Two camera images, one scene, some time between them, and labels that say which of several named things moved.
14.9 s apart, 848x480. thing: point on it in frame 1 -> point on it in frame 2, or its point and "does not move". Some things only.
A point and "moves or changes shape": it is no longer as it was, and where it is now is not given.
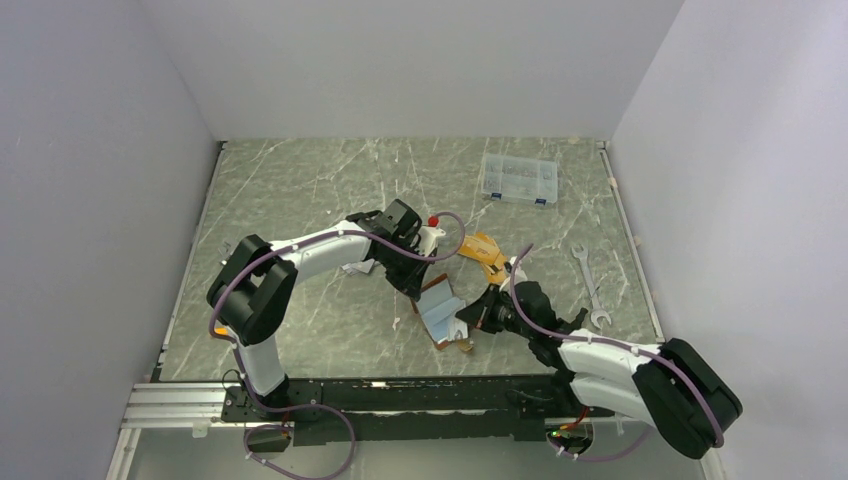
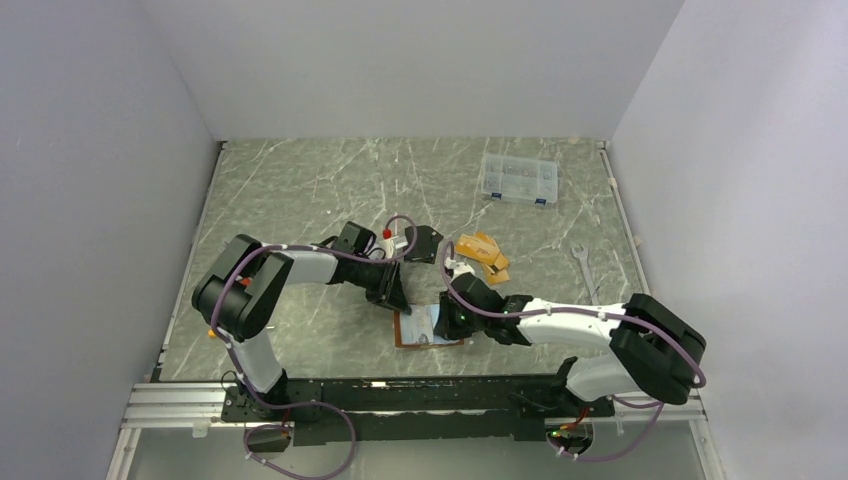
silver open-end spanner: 596,311 does not move
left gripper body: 403,269 -> 373,276
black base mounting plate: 328,411 does not move
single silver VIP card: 454,324 moves or changes shape
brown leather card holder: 437,306 moves or changes shape
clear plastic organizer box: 519,178 does not move
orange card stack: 485,249 does not move
